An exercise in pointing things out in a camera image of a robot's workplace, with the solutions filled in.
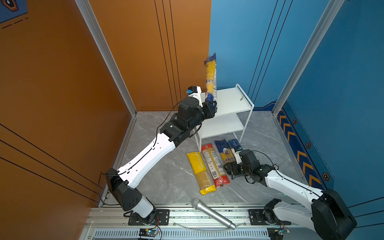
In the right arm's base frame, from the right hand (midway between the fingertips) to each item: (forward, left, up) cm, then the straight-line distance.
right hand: (231, 164), depth 87 cm
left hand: (+12, +11, +39) cm, 42 cm away
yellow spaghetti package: (-10, +15, -1) cm, 19 cm away
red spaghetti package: (0, +9, -2) cm, 10 cm away
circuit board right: (-32, -18, -7) cm, 38 cm away
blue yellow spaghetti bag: (+10, +2, -1) cm, 10 cm away
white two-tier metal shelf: (+17, +1, +28) cm, 33 cm away
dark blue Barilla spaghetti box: (+15, -4, -1) cm, 16 cm away
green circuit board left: (-32, +43, -6) cm, 54 cm away
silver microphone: (-21, +19, -1) cm, 29 cm away
